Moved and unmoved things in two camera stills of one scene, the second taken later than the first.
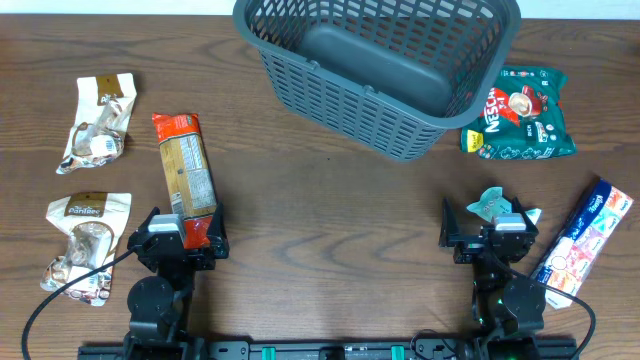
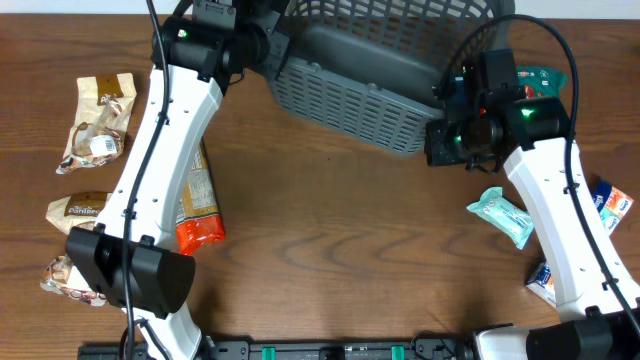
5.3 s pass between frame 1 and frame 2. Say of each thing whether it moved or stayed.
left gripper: moved
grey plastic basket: stayed
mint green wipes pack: stayed
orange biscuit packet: stayed
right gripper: moved
